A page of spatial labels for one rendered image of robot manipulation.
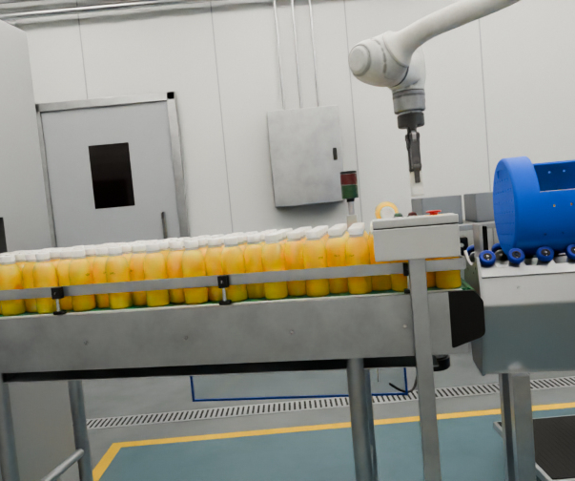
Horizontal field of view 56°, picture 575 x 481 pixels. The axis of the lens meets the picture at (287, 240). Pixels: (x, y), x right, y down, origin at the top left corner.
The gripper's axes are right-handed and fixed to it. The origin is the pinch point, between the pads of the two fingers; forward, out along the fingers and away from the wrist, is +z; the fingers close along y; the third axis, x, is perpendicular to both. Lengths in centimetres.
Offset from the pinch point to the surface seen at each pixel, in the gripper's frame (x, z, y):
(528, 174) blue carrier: -29.0, 0.2, -4.7
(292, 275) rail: 36.0, 21.0, -13.7
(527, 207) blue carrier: -27.3, 9.0, -7.7
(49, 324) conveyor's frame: 108, 29, -15
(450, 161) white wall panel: -59, -26, 341
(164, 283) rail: 73, 20, -13
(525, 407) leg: -24, 65, -2
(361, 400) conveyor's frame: 20, 56, -15
